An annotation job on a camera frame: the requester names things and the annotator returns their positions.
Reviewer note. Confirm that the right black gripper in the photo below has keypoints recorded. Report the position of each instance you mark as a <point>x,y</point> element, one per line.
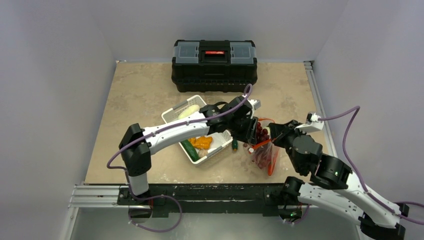
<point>276,135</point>

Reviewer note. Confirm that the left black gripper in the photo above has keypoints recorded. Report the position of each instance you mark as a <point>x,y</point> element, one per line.
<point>248,136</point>

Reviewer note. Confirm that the clear zip top bag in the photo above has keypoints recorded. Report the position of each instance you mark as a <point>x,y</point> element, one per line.
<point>275,151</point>

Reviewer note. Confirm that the red grape bunch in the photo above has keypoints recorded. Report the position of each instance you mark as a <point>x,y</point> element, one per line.
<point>261,153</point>

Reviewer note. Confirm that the orange plastic carrot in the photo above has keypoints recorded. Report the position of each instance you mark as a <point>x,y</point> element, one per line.
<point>271,165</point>

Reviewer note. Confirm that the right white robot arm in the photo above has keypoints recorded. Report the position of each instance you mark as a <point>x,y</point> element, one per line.
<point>333,186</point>

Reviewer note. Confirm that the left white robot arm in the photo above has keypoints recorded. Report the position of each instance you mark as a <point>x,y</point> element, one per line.
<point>139,144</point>

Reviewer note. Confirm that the white plastic basket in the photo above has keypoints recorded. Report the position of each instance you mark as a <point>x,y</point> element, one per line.
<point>219,140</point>

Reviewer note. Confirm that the dark green cucumber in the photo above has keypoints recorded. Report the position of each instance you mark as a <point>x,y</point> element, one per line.
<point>190,150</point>

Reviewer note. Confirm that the black plastic toolbox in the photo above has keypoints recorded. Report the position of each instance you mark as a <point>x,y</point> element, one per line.
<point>214,65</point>

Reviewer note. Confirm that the green handled screwdriver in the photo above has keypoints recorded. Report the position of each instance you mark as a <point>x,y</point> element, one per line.
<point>234,145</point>

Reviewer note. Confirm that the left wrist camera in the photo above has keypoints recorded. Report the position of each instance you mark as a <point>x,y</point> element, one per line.
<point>255,103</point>

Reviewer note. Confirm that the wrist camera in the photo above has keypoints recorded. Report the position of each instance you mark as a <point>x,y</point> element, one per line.
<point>312,124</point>
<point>255,103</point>

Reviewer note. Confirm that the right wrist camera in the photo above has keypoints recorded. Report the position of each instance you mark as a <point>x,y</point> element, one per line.
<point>312,124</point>

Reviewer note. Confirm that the aluminium table edge rail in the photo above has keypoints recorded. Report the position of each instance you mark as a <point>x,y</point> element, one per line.
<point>308,66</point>

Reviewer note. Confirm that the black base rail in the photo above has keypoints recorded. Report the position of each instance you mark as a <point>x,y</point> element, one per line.
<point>267,199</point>

